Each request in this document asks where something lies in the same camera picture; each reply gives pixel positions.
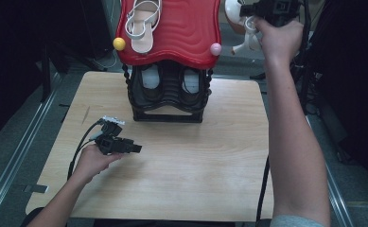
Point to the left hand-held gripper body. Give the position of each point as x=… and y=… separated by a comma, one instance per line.
x=112, y=143

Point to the white heeled sandal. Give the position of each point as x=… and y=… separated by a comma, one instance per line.
x=233, y=15
x=142, y=34

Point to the red and black shoe rack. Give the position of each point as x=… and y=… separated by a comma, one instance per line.
x=184, y=31

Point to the black metal stand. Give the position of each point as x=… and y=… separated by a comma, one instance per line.
x=46, y=75
x=305, y=88

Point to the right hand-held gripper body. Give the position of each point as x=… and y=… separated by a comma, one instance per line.
x=279, y=11

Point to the dark curtain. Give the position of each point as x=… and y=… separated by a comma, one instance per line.
x=355, y=78
x=14, y=47

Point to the black tape piece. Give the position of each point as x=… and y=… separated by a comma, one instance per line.
x=35, y=188

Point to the person's right hand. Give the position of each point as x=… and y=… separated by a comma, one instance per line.
x=281, y=41

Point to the grey sleeve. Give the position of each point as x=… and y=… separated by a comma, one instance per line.
x=295, y=221

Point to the pink ball knob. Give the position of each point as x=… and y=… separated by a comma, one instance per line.
x=216, y=49

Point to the yellow ball knob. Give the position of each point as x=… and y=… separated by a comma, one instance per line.
x=119, y=43

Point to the person's left hand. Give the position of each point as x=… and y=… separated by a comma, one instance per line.
x=90, y=162

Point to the metal floor rail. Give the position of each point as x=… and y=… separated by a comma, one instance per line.
x=17, y=151
x=333, y=189

